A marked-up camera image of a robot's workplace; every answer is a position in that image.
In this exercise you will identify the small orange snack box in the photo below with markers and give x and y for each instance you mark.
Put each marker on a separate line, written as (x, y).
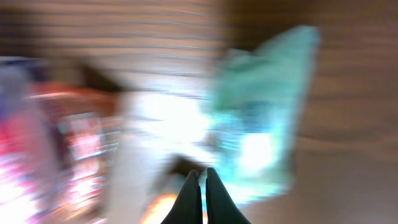
(159, 209)

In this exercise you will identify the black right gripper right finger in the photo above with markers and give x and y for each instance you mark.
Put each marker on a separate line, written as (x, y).
(219, 205)

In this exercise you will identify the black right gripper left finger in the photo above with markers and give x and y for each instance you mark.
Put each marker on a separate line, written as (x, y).
(187, 208)

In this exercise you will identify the red orange candy bar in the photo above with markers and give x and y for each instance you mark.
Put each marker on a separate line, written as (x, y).
(84, 126)

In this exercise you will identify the red purple snack packet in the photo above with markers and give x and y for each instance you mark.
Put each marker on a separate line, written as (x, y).
(28, 169)

